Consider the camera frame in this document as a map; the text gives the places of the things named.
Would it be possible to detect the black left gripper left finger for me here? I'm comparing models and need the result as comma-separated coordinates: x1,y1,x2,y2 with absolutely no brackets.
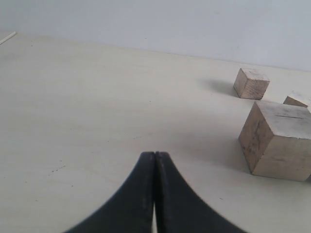
67,152,156,233

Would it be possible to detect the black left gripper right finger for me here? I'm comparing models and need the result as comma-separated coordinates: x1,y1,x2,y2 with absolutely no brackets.
154,151,245,233

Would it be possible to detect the third largest wooden cube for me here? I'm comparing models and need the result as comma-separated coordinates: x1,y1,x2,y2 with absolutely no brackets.
233,68,270,100

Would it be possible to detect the smallest wooden cube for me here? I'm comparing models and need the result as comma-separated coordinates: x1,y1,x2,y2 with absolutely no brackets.
283,91,311,112

